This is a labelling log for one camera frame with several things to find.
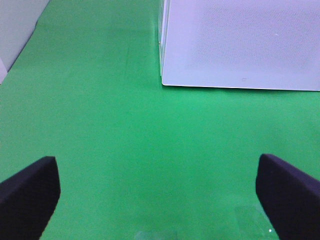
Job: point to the white microwave door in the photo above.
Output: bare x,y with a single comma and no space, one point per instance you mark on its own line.
247,44

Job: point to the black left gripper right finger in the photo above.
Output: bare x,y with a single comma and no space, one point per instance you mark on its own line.
289,197

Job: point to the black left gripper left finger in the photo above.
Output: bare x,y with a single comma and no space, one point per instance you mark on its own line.
28,199

